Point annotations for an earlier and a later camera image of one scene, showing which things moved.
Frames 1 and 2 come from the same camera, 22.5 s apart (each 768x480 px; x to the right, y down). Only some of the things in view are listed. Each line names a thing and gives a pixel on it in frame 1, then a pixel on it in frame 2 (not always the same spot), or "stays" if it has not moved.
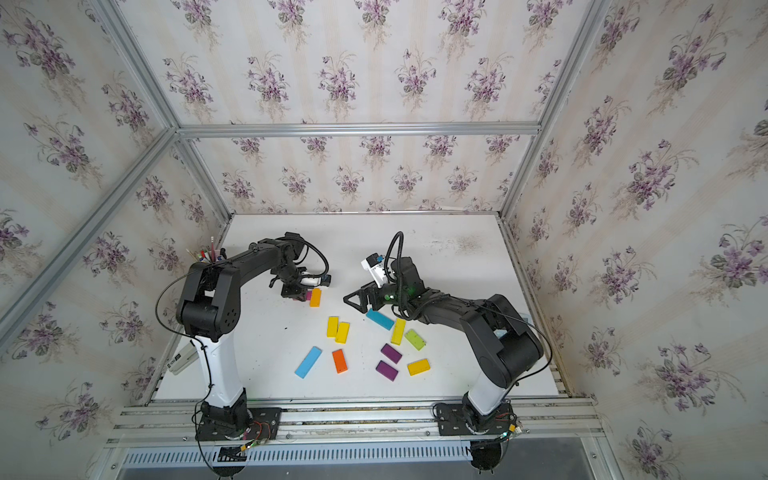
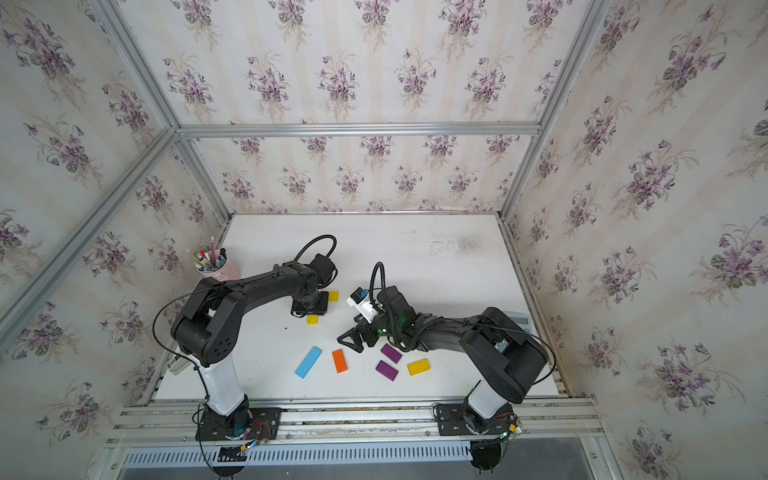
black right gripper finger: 363,289 to 361,325
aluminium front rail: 557,421 stays
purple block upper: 390,353 stays
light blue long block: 308,361 stays
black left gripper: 297,293 to 323,308
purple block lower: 387,371 stays
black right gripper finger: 363,298 to 352,340
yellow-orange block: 418,367 stays
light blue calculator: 527,318 stays
